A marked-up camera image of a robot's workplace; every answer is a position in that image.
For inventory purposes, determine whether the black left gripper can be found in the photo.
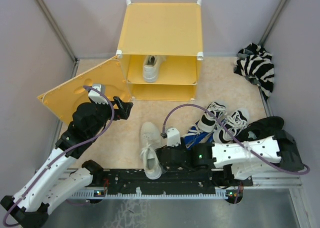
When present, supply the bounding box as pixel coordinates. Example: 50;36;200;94
88;96;133;139

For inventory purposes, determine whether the white sneaker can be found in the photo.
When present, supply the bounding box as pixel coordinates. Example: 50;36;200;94
142;55;167;83
140;122;162;180

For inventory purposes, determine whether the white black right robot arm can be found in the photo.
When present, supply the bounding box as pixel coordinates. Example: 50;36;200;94
156;130;310;186

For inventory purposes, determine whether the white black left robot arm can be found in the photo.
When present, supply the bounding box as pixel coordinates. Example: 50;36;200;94
0;96;133;227

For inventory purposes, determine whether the blue canvas shoe left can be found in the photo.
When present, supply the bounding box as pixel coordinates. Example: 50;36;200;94
183;122;209;149

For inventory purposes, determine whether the yellow cabinet door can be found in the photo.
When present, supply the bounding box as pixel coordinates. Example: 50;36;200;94
37;56;131;124

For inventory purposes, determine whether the black white canvas shoe left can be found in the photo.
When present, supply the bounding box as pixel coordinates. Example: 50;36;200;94
198;101;227;133

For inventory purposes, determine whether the black white canvas shoe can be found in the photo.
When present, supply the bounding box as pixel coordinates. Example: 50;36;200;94
212;108;250;143
198;101;227;133

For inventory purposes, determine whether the black white canvas shoe right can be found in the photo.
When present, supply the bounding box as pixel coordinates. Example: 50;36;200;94
212;108;250;143

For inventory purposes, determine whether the yellow plastic shoe cabinet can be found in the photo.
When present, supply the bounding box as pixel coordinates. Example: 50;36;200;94
116;0;204;101

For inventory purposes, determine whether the black sneaker upper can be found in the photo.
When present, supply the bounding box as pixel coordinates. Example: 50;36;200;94
236;116;285;142

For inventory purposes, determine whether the black white striped cloth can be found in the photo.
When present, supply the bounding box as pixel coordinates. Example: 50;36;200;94
233;43;275;100

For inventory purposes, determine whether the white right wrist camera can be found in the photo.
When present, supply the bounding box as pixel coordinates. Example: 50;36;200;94
161;127;181;147

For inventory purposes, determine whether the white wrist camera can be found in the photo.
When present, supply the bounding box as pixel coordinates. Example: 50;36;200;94
88;84;108;105
161;127;181;147

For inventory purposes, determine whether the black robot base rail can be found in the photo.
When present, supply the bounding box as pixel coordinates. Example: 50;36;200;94
71;168;253;203

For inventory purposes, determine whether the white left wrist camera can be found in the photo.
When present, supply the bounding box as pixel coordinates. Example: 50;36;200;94
88;84;108;105

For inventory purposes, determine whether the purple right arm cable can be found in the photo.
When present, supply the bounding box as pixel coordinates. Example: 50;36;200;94
161;104;311;203

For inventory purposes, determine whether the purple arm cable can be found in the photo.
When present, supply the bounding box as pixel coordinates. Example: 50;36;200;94
1;85;116;226
161;104;311;203

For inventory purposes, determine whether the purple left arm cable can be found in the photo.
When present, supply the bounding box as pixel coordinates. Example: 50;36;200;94
1;85;116;226

